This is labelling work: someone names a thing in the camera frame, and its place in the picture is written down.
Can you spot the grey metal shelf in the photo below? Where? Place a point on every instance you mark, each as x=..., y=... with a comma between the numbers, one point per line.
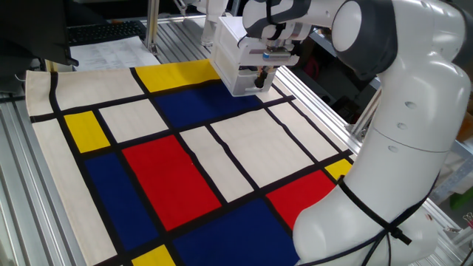
x=458, y=162

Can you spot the metal binder clip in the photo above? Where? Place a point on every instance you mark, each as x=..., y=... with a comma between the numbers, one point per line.
x=468, y=218

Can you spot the black monitor back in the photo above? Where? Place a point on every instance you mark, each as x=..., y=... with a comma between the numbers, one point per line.
x=33, y=29

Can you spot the printed white paper sheet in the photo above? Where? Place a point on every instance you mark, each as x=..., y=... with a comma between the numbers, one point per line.
x=111, y=55

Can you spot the aluminium frame post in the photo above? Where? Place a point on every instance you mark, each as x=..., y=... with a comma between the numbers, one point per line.
x=151, y=26
x=366, y=118

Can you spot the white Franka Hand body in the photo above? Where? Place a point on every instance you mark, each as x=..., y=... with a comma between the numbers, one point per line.
x=255, y=55

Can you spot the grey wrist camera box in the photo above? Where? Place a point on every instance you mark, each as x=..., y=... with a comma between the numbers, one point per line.
x=277, y=55

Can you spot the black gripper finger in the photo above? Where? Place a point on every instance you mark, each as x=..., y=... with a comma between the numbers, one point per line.
x=258, y=79
x=264, y=77

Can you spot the black computer keyboard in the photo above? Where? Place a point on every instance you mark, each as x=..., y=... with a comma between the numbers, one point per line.
x=107, y=32

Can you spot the Mondrian colour block cloth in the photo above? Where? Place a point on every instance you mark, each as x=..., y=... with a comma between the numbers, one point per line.
x=170, y=181

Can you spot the white plastic drawer cabinet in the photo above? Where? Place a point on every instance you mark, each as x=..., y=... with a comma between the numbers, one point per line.
x=229, y=55

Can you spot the white Franka Panda arm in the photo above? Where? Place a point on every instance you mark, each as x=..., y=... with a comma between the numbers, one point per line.
x=399, y=147

